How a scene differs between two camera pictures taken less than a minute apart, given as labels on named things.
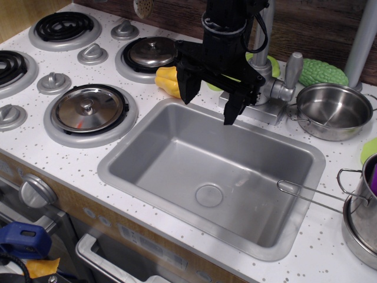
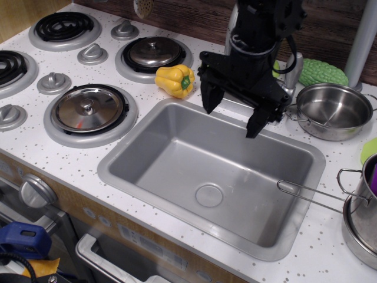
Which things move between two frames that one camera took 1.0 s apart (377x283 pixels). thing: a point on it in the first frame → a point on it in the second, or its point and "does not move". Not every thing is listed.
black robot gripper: [220, 61] → [249, 78]
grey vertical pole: [358, 54] does not move
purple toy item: [374, 183] does not move
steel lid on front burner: [88, 109] does not move
